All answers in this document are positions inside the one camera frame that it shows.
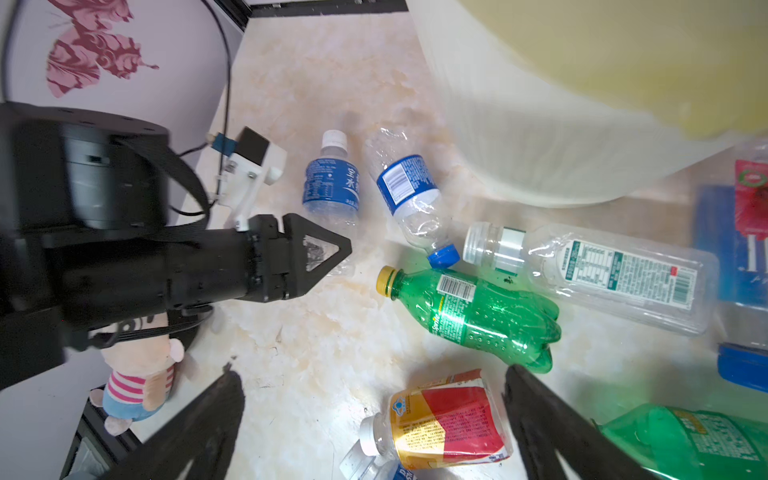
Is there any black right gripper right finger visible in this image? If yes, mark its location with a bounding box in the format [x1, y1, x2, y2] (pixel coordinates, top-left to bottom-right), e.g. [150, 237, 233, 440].
[502, 365, 653, 479]

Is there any blue label bottle white cap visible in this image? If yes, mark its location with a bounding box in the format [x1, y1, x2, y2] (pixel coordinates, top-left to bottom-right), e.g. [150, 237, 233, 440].
[339, 441, 417, 480]

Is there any white bin with yellow bag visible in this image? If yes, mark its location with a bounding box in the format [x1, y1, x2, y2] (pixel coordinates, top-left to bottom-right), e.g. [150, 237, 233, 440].
[408, 1, 767, 207]

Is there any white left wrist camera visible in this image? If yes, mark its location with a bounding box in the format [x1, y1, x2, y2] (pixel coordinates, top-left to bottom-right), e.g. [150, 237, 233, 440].
[207, 127, 287, 232]

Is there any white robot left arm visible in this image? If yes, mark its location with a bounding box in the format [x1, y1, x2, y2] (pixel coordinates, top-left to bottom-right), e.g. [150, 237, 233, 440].
[1, 102, 352, 387]

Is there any left green soda bottle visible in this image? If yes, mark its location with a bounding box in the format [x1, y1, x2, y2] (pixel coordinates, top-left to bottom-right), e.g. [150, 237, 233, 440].
[376, 266, 562, 374]

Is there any right green soda bottle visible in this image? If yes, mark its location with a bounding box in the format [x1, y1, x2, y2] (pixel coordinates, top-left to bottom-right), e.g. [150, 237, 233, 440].
[596, 404, 767, 479]

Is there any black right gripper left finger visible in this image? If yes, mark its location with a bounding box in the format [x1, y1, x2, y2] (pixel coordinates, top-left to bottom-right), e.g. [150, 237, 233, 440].
[103, 368, 245, 480]

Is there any large clear purple-tint bottle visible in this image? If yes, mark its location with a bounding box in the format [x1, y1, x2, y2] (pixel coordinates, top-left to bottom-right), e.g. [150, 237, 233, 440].
[463, 222, 719, 336]

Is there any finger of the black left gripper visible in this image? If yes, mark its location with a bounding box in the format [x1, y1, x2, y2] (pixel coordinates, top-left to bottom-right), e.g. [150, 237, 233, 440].
[283, 213, 352, 299]

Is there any green soda bottle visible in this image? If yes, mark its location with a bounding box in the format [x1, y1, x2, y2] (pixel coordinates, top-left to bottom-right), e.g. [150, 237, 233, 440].
[376, 266, 562, 374]
[596, 404, 767, 479]

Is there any red yellow label bottle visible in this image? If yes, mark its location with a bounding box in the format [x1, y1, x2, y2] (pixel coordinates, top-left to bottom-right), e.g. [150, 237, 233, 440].
[359, 369, 511, 470]

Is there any small blue label bottle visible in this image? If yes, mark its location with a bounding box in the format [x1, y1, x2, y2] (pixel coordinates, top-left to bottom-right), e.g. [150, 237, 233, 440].
[302, 130, 360, 243]

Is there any striped plush doll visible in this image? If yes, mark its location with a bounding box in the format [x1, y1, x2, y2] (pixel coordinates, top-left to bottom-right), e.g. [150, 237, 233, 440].
[89, 334, 185, 436]

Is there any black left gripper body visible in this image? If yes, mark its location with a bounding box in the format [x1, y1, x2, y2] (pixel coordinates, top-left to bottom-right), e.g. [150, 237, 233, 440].
[56, 215, 281, 315]

